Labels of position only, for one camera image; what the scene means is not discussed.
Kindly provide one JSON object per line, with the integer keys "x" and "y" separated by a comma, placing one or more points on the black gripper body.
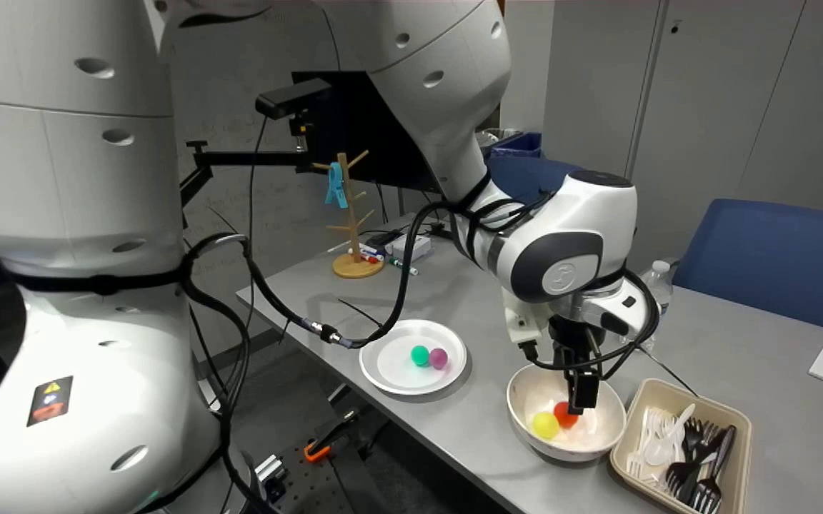
{"x": 573, "y": 345}

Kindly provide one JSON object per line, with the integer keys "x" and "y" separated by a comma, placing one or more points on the red ball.
{"x": 565, "y": 419}

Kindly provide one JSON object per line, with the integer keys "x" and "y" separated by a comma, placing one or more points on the yellow ball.
{"x": 545, "y": 423}

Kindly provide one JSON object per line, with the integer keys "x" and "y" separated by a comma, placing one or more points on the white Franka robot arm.
{"x": 70, "y": 143}

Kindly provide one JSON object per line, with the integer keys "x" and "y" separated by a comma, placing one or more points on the white bowl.
{"x": 606, "y": 429}

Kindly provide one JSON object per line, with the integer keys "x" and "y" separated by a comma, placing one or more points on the white foam plate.
{"x": 392, "y": 366}

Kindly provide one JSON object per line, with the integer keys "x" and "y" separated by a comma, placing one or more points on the white plastic cutlery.
{"x": 658, "y": 439}

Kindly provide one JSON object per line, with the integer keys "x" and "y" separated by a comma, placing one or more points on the beige cutlery tray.
{"x": 706, "y": 405}

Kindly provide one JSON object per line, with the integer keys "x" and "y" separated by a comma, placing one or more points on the black plastic cutlery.
{"x": 702, "y": 459}

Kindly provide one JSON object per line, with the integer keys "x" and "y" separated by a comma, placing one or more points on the purple ball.
{"x": 441, "y": 357}

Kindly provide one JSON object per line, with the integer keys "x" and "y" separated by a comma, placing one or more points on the green ball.
{"x": 421, "y": 356}

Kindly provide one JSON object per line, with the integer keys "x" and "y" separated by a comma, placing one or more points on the blue chair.
{"x": 528, "y": 168}
{"x": 772, "y": 257}

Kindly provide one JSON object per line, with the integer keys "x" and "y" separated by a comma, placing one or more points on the small red blue item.
{"x": 371, "y": 252}

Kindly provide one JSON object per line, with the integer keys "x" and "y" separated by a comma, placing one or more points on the wooden mug tree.
{"x": 356, "y": 260}

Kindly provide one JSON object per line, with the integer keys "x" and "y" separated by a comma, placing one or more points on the blue clip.
{"x": 335, "y": 186}

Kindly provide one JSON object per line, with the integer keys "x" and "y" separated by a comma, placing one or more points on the grey metal cabinet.
{"x": 715, "y": 95}

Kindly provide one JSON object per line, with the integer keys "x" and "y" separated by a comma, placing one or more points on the silver metal fitting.
{"x": 269, "y": 469}

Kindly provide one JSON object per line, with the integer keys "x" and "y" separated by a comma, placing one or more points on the black monitor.
{"x": 345, "y": 116}

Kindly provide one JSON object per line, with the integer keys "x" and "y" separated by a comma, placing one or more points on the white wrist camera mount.
{"x": 523, "y": 319}

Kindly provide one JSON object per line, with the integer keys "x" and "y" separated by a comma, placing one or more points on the black stereo camera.
{"x": 292, "y": 98}

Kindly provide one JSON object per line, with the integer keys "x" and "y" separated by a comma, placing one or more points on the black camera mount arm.
{"x": 241, "y": 159}

